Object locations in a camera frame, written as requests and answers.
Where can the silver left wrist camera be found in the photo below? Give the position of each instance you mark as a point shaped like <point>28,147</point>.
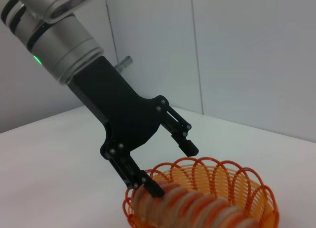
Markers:
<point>69,3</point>

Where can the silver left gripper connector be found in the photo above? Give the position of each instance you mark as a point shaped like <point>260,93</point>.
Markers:
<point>124,64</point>

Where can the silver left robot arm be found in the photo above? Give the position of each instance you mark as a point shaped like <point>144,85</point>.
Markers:
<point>61,45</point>

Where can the orange striped bread roll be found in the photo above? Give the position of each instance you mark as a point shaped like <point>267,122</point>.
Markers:
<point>197,208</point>

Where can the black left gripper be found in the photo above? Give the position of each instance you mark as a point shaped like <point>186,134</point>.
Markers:
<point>123,114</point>

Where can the orange woven plastic basket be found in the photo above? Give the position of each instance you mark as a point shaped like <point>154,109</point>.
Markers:
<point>249,188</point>

